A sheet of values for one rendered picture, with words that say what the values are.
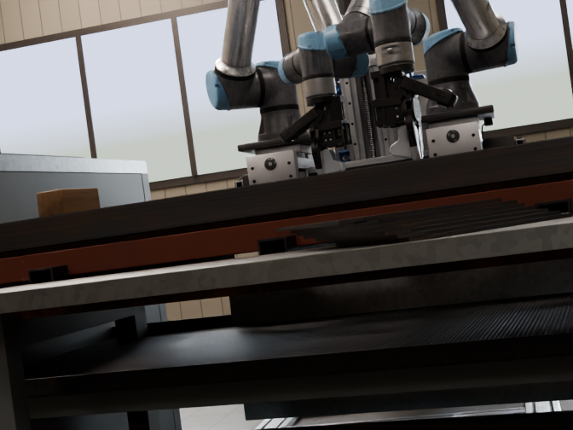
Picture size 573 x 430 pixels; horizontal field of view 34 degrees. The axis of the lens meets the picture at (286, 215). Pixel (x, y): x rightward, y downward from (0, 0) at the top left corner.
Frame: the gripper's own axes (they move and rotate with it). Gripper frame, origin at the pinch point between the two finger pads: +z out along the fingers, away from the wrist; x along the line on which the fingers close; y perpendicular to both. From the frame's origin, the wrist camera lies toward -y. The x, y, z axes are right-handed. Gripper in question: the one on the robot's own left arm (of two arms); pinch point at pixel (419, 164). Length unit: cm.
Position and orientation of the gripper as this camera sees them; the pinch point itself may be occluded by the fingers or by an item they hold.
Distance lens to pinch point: 188.6
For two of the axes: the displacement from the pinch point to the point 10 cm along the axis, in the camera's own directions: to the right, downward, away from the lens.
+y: -9.3, 1.3, 3.3
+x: -3.3, 0.3, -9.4
